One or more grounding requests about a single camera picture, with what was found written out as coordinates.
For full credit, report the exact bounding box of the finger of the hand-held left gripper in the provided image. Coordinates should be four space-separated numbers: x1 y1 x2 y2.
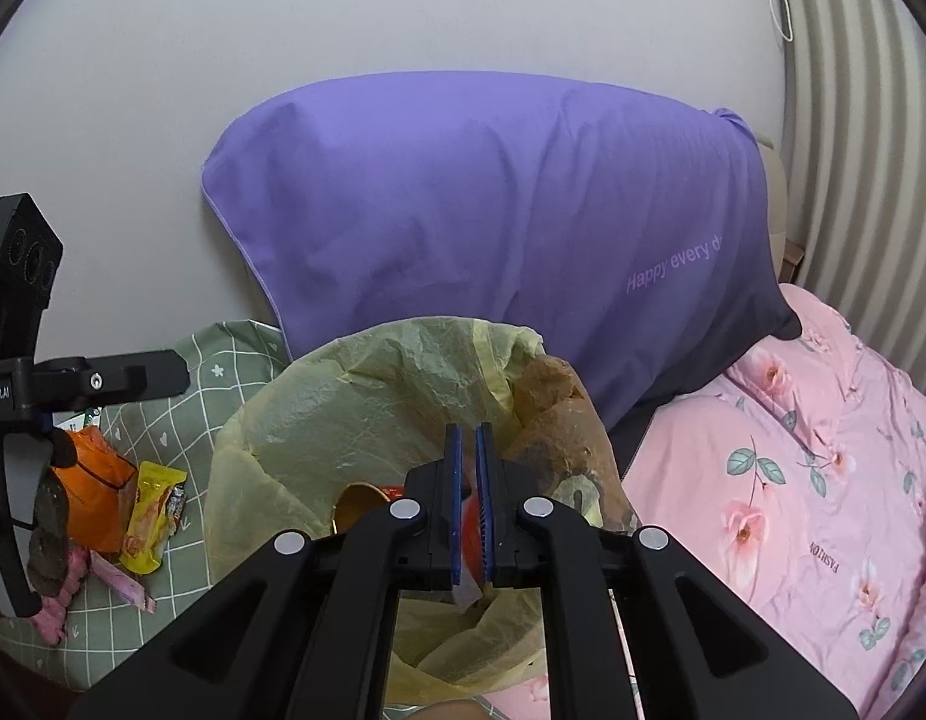
29 349 192 412

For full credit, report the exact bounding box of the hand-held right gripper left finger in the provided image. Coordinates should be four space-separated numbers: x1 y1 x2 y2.
69 424 465 720

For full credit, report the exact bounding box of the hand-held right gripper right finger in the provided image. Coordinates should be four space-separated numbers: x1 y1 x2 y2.
476 424 861 720

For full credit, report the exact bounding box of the orange snack packet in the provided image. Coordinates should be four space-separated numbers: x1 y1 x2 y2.
47 424 139 554

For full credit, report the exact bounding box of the yellow snack packet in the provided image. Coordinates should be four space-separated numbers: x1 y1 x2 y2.
118 461 188 577

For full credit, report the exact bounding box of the green grid bedsheet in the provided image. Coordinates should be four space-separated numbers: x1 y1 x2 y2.
0 319 293 691

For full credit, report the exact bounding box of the gold foil cup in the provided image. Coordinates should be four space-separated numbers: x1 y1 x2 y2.
329 481 393 537

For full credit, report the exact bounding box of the brown plastic bag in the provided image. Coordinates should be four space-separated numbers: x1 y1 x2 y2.
503 356 623 537

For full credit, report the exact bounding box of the pink strip wrapper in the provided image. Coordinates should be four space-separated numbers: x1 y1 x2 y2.
88 549 158 612

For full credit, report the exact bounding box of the purple pillow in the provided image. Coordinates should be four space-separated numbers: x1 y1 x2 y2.
200 71 803 440

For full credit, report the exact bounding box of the pink floral quilt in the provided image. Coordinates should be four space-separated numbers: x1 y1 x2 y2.
478 281 926 720

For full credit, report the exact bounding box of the beige striped curtain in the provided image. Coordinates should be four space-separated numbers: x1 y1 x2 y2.
770 0 926 391

